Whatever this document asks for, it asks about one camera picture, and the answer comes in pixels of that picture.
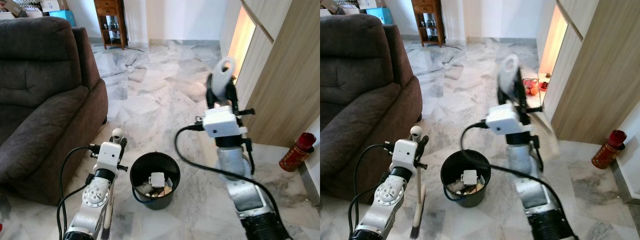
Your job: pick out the wooden broom purple bristles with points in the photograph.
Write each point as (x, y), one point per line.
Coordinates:
(420, 200)
(109, 205)

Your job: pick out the dark brown fabric sofa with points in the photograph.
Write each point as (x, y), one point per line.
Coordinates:
(360, 105)
(45, 110)

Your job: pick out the red altar offerings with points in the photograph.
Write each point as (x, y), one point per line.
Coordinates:
(534, 86)

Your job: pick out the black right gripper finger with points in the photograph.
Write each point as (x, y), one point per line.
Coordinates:
(232, 92)
(210, 87)
(501, 86)
(521, 92)

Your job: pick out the small white box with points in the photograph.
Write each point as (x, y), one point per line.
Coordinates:
(470, 177)
(157, 180)

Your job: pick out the red cylindrical tin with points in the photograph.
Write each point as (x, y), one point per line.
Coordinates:
(607, 151)
(295, 155)

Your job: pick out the black plastic bucket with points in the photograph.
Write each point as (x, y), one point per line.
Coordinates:
(465, 198)
(155, 200)

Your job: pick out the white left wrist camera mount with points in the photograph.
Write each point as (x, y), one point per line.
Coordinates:
(404, 154)
(109, 156)

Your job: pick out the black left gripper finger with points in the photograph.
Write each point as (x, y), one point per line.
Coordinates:
(123, 144)
(424, 141)

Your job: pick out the light wood tall cabinet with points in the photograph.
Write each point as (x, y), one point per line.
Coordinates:
(285, 65)
(595, 65)

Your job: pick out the dark wooden side table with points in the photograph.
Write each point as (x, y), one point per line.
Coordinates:
(428, 20)
(111, 22)

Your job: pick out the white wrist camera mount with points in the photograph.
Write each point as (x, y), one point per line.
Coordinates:
(222, 121)
(404, 154)
(109, 156)
(504, 119)

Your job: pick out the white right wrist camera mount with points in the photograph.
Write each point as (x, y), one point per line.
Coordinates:
(504, 119)
(222, 121)

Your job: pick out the brown cardboard carton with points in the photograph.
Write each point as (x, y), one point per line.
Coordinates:
(331, 6)
(12, 7)

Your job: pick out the blue storage box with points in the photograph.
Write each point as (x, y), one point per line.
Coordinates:
(64, 17)
(381, 15)

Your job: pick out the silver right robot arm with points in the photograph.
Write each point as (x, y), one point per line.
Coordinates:
(245, 190)
(535, 190)

